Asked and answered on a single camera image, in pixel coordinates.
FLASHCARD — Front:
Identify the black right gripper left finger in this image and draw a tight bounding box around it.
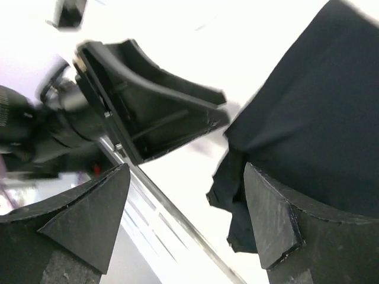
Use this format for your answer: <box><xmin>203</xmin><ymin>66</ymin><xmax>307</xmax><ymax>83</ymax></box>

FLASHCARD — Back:
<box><xmin>1</xmin><ymin>164</ymin><xmax>130</xmax><ymax>284</ymax></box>

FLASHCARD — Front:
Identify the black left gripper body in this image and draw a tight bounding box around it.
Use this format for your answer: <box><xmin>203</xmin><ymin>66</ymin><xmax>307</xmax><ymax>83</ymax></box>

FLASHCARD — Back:
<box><xmin>38</xmin><ymin>39</ymin><xmax>148</xmax><ymax>164</ymax></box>

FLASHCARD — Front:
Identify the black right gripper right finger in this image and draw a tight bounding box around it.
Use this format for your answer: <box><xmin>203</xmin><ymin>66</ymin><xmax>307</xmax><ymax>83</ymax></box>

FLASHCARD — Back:
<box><xmin>244</xmin><ymin>164</ymin><xmax>378</xmax><ymax>284</ymax></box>

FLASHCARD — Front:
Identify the black bra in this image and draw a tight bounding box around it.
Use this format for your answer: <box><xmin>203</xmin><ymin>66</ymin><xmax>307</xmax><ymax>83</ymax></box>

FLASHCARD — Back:
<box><xmin>207</xmin><ymin>1</ymin><xmax>378</xmax><ymax>253</ymax></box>

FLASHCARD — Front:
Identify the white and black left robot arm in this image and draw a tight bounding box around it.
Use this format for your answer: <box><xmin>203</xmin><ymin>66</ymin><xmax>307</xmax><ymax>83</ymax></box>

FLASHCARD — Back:
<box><xmin>1</xmin><ymin>39</ymin><xmax>229</xmax><ymax>178</ymax></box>

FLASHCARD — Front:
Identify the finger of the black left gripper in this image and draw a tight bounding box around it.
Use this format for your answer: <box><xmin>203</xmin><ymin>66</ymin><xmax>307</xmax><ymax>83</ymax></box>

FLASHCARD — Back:
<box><xmin>112</xmin><ymin>82</ymin><xmax>229</xmax><ymax>160</ymax></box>
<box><xmin>105</xmin><ymin>39</ymin><xmax>226</xmax><ymax>106</ymax></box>

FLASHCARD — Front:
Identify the aluminium extrusion rail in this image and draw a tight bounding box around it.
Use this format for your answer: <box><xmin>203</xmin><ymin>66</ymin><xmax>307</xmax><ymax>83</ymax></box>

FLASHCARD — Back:
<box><xmin>99</xmin><ymin>138</ymin><xmax>244</xmax><ymax>284</ymax></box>

